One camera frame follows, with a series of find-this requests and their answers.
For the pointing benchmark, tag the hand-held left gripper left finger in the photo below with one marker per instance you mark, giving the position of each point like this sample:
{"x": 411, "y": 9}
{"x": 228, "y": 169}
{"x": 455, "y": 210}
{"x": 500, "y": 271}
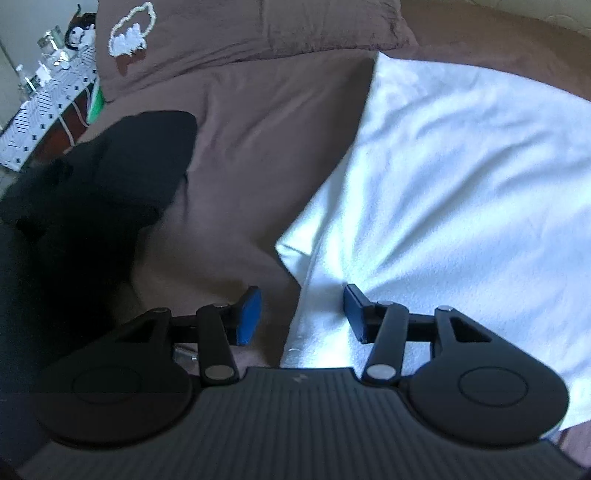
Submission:
{"x": 249, "y": 317}

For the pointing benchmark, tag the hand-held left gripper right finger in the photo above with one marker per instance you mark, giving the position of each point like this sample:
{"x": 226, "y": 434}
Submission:
{"x": 353, "y": 314}

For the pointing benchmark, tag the large white towel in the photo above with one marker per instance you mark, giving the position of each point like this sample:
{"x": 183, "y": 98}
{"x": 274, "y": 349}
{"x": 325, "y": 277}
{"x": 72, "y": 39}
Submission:
{"x": 461, "y": 184}

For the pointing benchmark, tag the brown bed sheet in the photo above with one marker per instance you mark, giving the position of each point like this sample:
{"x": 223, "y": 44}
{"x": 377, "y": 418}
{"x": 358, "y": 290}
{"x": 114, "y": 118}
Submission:
{"x": 258, "y": 152}

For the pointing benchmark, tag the dark cloth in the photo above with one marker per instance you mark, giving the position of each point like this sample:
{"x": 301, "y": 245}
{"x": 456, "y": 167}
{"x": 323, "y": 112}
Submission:
{"x": 83, "y": 221}

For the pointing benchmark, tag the green plush toy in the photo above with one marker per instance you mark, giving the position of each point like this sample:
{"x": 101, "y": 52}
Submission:
{"x": 98, "y": 104}

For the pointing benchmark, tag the brown nightstand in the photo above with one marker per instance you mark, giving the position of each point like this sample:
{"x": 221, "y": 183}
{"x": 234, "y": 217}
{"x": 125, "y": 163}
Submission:
{"x": 48, "y": 145}

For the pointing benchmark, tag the brown pillow with white embroidery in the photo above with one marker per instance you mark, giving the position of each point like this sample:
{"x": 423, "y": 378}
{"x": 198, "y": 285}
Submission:
{"x": 184, "y": 41}

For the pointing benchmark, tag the plain brown pillow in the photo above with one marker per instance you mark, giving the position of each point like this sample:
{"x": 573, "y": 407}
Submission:
{"x": 332, "y": 23}

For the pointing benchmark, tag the small clear bottle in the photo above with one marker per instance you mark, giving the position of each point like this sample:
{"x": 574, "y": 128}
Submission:
{"x": 22, "y": 78}

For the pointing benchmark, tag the black white figurine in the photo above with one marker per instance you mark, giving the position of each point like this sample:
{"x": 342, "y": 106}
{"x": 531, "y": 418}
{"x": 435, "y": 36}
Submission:
{"x": 81, "y": 25}

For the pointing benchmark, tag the glass jar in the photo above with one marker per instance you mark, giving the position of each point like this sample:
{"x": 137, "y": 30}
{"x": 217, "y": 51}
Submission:
{"x": 50, "y": 40}

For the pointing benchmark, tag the beige round headboard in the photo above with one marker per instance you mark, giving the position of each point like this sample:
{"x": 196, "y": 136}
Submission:
{"x": 531, "y": 11}

